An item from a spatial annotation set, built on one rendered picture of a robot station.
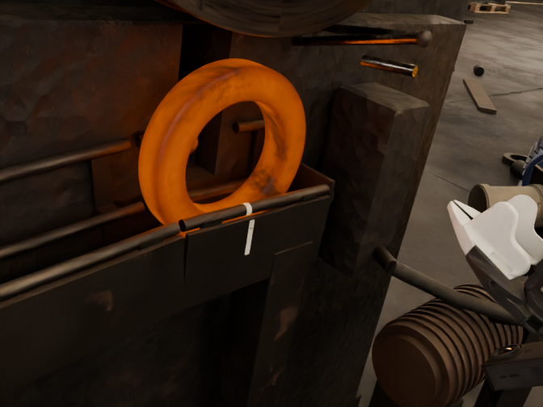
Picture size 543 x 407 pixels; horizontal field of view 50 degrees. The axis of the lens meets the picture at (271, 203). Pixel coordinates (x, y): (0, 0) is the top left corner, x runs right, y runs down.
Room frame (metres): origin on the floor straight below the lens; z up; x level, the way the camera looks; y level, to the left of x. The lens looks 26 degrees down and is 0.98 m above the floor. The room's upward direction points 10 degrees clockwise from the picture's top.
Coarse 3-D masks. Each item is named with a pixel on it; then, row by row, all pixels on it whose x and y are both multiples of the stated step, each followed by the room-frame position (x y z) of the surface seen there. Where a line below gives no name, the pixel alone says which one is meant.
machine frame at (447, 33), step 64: (0, 0) 0.49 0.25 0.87; (64, 0) 0.53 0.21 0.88; (128, 0) 0.58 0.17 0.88; (384, 0) 0.86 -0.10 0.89; (0, 64) 0.44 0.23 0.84; (64, 64) 0.47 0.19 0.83; (128, 64) 0.52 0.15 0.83; (192, 64) 0.64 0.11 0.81; (320, 64) 0.70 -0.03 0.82; (448, 64) 0.90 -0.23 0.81; (0, 128) 0.43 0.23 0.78; (64, 128) 0.47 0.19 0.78; (128, 128) 0.52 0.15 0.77; (320, 128) 0.72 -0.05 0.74; (0, 192) 0.43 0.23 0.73; (64, 192) 0.47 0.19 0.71; (128, 192) 0.52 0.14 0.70; (64, 256) 0.47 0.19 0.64; (192, 320) 0.59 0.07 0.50; (320, 320) 0.79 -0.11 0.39; (64, 384) 0.47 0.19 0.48; (128, 384) 0.53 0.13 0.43; (192, 384) 0.60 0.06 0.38; (320, 384) 0.82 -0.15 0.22
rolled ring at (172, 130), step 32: (224, 64) 0.53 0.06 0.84; (256, 64) 0.55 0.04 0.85; (192, 96) 0.49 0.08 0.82; (224, 96) 0.51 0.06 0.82; (256, 96) 0.54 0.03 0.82; (288, 96) 0.57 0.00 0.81; (160, 128) 0.47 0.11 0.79; (192, 128) 0.49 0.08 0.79; (288, 128) 0.57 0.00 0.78; (160, 160) 0.46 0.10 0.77; (288, 160) 0.58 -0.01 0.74; (160, 192) 0.46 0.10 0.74; (256, 192) 0.56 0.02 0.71
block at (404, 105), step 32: (352, 96) 0.69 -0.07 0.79; (384, 96) 0.69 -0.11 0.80; (352, 128) 0.68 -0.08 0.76; (384, 128) 0.65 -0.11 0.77; (416, 128) 0.68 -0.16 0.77; (352, 160) 0.67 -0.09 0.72; (384, 160) 0.65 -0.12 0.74; (416, 160) 0.70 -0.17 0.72; (352, 192) 0.67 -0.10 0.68; (384, 192) 0.66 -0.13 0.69; (352, 224) 0.66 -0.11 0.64; (384, 224) 0.67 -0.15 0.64; (320, 256) 0.69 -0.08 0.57; (352, 256) 0.65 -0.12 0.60
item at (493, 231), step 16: (448, 208) 0.49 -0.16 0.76; (496, 208) 0.45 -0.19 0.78; (512, 208) 0.44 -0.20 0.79; (464, 224) 0.47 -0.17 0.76; (480, 224) 0.46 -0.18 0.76; (496, 224) 0.45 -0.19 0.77; (512, 224) 0.44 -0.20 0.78; (464, 240) 0.46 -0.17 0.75; (480, 240) 0.45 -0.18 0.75; (496, 240) 0.44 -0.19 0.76; (512, 240) 0.44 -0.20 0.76; (496, 256) 0.44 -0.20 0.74; (512, 256) 0.43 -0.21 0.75; (512, 272) 0.43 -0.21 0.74
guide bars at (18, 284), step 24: (288, 192) 0.56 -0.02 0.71; (312, 192) 0.57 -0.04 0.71; (192, 216) 0.47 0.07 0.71; (216, 216) 0.48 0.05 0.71; (240, 216) 0.50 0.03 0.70; (144, 240) 0.43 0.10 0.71; (72, 264) 0.38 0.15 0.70; (96, 264) 0.39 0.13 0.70; (0, 288) 0.34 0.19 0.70; (24, 288) 0.35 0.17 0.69
